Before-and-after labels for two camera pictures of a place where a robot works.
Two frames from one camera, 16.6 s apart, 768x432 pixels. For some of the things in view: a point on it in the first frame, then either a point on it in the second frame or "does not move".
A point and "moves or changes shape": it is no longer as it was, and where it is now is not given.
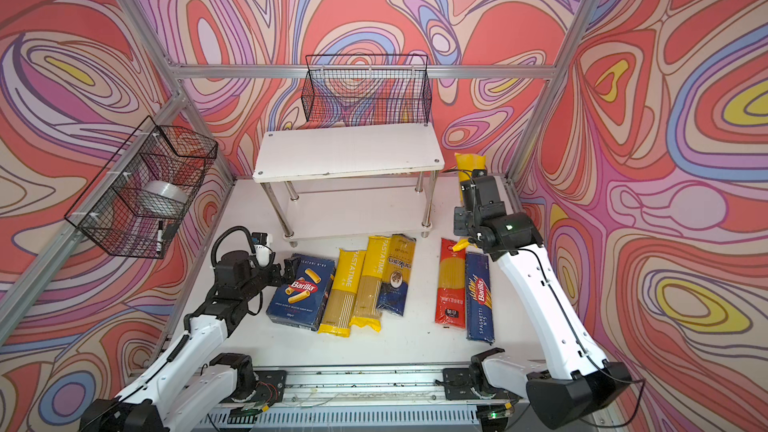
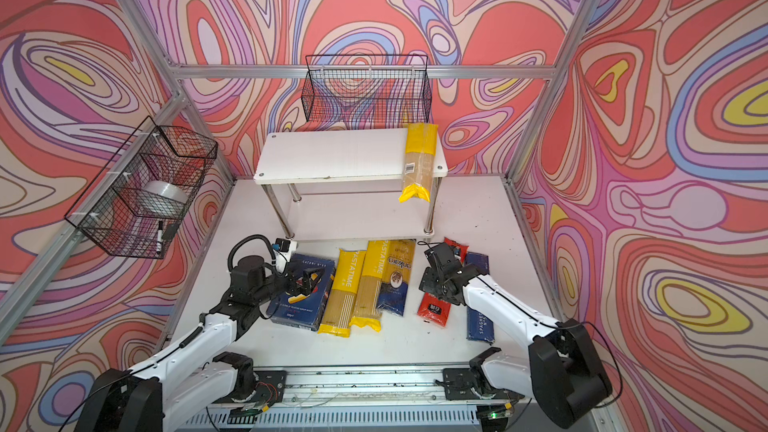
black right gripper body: (465, 222) → (432, 283)
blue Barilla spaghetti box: (479, 303) does not move
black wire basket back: (372, 89) does not move
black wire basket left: (139, 199) does not move
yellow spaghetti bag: (465, 164) → (418, 161)
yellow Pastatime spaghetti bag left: (339, 309) does not move
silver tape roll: (162, 198) does not move
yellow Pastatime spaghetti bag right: (366, 312) does not move
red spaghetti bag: (451, 287) moves or changes shape
